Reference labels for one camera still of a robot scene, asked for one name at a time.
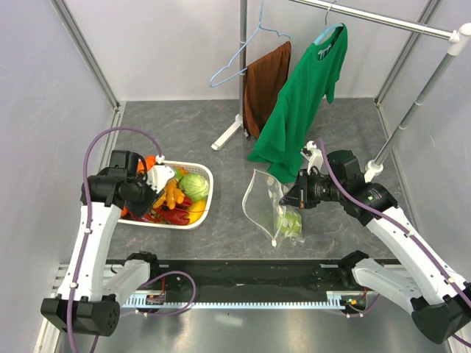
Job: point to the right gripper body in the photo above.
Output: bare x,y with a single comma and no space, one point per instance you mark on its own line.
313,188

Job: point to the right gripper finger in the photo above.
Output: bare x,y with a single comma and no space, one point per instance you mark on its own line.
287,200
294,190

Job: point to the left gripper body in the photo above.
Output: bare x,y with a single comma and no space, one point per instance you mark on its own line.
143,196

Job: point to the green toy apple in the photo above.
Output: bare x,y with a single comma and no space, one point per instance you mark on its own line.
289,224

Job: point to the dotted clear zip bag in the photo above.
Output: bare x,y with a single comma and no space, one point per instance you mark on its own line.
260,206

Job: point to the orange toy ginger root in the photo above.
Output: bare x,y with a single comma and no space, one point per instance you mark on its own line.
172,196

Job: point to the green toy cabbage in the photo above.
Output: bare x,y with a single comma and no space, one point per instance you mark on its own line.
195,186

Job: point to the orange toy pumpkin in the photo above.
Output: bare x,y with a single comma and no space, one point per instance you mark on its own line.
145,164

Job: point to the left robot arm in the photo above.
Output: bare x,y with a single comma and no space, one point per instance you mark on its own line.
85,303

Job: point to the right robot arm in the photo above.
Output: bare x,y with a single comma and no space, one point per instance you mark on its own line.
436,296

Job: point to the red toy lobster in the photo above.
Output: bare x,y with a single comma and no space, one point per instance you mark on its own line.
178,216

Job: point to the yellow toy pepper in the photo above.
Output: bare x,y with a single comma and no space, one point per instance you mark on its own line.
196,211

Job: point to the green t-shirt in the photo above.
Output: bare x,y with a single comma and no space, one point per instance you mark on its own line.
313,79

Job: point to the brown cloth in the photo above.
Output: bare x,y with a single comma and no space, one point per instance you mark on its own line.
265,77

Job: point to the teal hanger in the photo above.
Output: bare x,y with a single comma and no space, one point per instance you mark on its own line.
327,28

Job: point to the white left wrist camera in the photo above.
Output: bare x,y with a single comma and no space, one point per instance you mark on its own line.
160,174

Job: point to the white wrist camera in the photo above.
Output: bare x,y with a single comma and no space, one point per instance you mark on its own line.
160,174
313,155

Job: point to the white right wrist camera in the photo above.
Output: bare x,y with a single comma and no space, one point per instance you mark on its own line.
313,155

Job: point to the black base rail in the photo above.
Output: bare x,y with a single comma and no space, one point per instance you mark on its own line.
256,280

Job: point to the white cable duct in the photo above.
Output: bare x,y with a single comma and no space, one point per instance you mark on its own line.
333,301

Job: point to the blue wire hanger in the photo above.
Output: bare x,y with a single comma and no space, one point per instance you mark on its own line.
242,51

